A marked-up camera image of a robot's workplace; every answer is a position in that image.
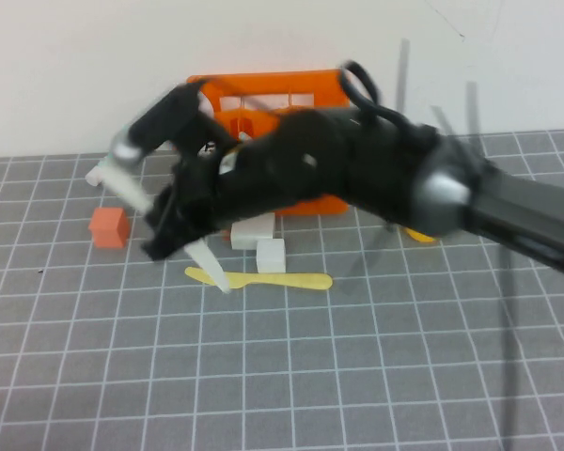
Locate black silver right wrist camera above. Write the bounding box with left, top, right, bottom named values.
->
left=110, top=84, right=227, bottom=165

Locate green and white glue stick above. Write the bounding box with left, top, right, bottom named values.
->
left=85, top=157, right=118, bottom=188

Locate white charger plug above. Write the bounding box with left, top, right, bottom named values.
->
left=227, top=213, right=276, bottom=250

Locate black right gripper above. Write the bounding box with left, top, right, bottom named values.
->
left=141, top=108, right=358, bottom=262

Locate yellow plastic knife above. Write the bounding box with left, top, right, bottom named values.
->
left=183, top=266, right=334, bottom=292

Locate yellow rubber duck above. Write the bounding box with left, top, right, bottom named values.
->
left=403, top=227, right=438, bottom=244

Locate black looped cable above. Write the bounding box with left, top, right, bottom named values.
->
left=340, top=59, right=433, bottom=137

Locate orange plastic cutlery holder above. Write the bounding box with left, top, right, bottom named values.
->
left=186, top=69, right=352, bottom=217

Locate grey grid pattern mat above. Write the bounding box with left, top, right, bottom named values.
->
left=0, top=129, right=564, bottom=451

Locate orange foam cube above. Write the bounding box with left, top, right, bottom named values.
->
left=87, top=207, right=131, bottom=250

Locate white foam cube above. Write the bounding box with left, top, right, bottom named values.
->
left=256, top=238, right=287, bottom=275

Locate white plastic knife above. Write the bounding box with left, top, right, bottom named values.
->
left=98, top=163, right=231, bottom=295

